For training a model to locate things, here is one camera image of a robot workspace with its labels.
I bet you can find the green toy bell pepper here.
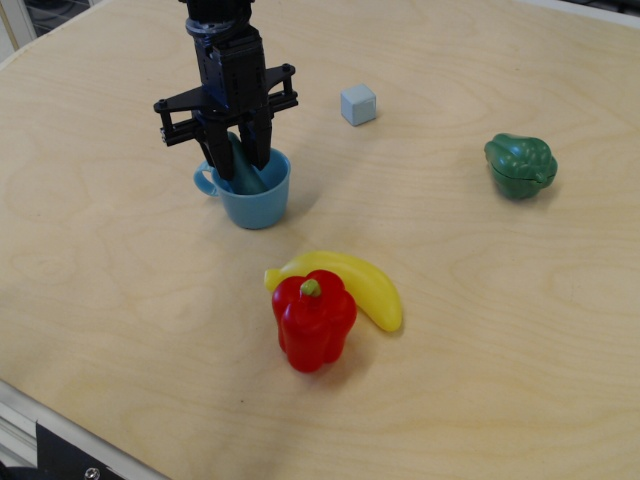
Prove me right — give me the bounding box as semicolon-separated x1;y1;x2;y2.
484;133;558;200

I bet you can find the red toy bell pepper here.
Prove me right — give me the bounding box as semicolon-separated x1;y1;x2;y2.
272;270;357;373

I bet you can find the dark green toy cucumber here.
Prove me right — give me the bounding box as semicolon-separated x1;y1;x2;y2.
228;132;267;195

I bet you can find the light blue small cube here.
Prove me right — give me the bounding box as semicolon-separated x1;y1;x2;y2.
340;84;377;126

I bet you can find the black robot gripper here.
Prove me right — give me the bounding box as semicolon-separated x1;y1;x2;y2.
154;22;298;180

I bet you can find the aluminium table edge frame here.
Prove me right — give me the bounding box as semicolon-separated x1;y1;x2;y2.
1;382;165;480

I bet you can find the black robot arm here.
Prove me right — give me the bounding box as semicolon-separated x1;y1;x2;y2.
154;1;298;180

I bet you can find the yellow toy banana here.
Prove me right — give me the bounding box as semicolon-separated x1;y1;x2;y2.
264;250;403;332

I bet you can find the black corner bracket with screw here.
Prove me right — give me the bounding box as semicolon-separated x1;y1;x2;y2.
35;422;125;479

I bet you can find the light blue plastic cup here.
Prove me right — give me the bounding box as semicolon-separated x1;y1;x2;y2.
193;149;291;230

